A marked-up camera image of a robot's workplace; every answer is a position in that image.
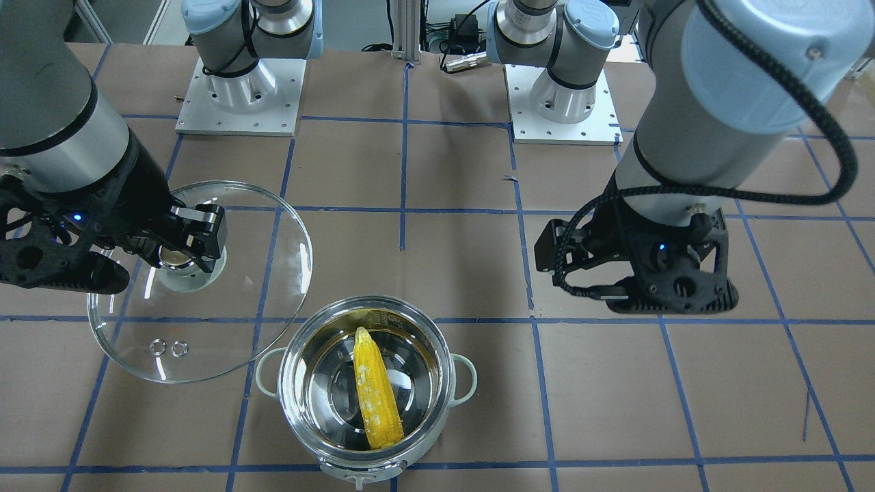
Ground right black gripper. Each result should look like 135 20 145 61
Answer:
1 135 227 294

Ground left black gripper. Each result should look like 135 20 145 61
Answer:
535 178 740 314

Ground clear glass pot lid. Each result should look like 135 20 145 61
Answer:
85 180 312 384

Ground yellow corn cob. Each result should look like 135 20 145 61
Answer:
353 327 405 450

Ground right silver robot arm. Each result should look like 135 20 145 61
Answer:
1 1 324 294

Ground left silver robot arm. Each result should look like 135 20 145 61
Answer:
534 1 873 314

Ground pale green cooking pot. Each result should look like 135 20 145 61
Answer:
254 294 479 490

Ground brown paper table cover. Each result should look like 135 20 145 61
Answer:
2 43 873 491

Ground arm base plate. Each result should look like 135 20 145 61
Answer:
505 65 624 146
175 59 308 137

